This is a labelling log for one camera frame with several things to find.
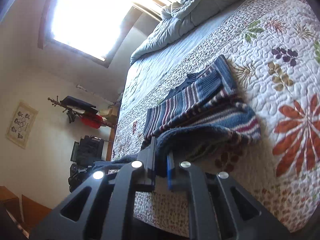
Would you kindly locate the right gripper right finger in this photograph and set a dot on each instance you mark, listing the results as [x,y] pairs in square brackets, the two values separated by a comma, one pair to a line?
[219,207]

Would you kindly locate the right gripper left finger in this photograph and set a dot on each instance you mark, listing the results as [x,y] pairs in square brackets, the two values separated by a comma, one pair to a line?
[101,208]

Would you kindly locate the blue striped knitted sweater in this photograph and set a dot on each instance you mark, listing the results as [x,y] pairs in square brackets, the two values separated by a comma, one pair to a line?
[205,110]

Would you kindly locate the wooden furniture corner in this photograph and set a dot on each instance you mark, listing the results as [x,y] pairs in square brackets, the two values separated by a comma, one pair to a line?
[26,212]

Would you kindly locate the light blue bed sheet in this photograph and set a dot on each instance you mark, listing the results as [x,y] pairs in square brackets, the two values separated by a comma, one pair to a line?
[146,72]

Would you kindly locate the floral patterned quilt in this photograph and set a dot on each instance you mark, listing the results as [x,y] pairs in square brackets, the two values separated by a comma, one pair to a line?
[272,49]

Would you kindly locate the bright window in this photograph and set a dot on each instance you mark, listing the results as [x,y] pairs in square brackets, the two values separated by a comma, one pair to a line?
[94,29]

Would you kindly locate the grey crumpled comforter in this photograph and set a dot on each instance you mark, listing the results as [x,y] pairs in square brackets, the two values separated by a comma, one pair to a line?
[178,18]

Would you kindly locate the wall coat rack with clothes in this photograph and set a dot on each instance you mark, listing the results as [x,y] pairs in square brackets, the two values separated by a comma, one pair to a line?
[87,112]

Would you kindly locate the framed wall picture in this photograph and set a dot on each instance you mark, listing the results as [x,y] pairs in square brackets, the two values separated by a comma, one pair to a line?
[21,124]

